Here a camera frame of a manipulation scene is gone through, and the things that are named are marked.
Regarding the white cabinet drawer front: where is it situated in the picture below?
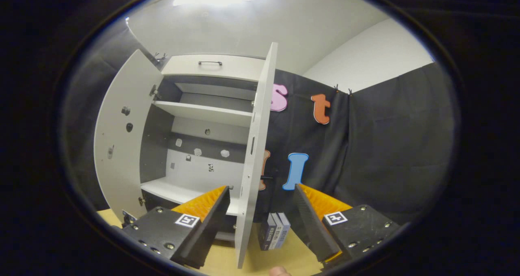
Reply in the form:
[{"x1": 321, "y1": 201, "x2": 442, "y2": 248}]
[{"x1": 161, "y1": 54, "x2": 267, "y2": 82}]

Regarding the white and grey cabinet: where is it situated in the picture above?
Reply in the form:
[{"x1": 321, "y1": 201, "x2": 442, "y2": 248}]
[{"x1": 139, "y1": 53, "x2": 269, "y2": 244}]

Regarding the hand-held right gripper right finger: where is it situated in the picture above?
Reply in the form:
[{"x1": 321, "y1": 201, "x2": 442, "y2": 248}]
[{"x1": 294, "y1": 184, "x2": 401, "y2": 269}]

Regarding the light blue small box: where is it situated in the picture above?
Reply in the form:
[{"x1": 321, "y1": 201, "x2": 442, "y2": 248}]
[{"x1": 277, "y1": 212, "x2": 291, "y2": 248}]

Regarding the white cabinet shelf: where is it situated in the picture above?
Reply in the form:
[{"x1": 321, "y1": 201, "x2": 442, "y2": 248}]
[{"x1": 153, "y1": 100, "x2": 253, "y2": 128}]

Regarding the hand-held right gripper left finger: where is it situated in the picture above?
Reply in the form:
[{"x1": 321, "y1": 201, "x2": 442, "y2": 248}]
[{"x1": 122, "y1": 186, "x2": 231, "y2": 269}]

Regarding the dark blue small box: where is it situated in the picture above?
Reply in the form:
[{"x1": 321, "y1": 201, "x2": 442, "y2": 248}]
[{"x1": 259, "y1": 213, "x2": 272, "y2": 251}]

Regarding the grey small box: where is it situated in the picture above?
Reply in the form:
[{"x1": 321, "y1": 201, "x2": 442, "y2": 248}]
[{"x1": 268, "y1": 212, "x2": 283, "y2": 250}]

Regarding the white cabinet door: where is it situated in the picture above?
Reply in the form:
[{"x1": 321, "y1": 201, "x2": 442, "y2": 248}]
[
  {"x1": 93, "y1": 49, "x2": 164, "y2": 224},
  {"x1": 235, "y1": 42, "x2": 279, "y2": 269}
]

